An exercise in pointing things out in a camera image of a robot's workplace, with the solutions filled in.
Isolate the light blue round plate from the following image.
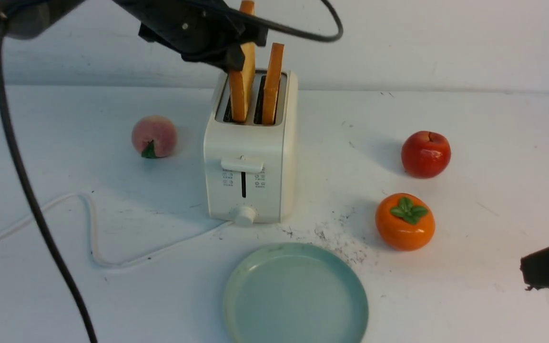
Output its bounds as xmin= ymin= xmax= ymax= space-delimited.
xmin=223 ymin=242 xmax=369 ymax=343

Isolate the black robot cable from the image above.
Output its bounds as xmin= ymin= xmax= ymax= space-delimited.
xmin=0 ymin=0 xmax=344 ymax=343

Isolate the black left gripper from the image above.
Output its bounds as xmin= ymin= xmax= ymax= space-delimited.
xmin=115 ymin=0 xmax=268 ymax=72

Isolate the pink peach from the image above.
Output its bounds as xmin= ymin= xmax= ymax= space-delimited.
xmin=131 ymin=115 xmax=177 ymax=159

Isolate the orange persimmon with green leaf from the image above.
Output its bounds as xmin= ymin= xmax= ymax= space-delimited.
xmin=375 ymin=193 xmax=436 ymax=252

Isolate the toast slice slot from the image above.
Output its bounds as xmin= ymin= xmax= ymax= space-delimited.
xmin=228 ymin=0 xmax=256 ymax=123
xmin=262 ymin=42 xmax=284 ymax=125

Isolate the white two-slot toaster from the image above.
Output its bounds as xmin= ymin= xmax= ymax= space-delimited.
xmin=202 ymin=70 xmax=298 ymax=226

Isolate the white toaster power cord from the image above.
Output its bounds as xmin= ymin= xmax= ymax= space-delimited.
xmin=0 ymin=192 xmax=233 ymax=268

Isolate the red apple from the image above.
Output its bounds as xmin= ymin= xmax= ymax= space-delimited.
xmin=401 ymin=131 xmax=452 ymax=179

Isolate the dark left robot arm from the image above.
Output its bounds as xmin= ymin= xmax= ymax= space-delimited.
xmin=0 ymin=0 xmax=268 ymax=72

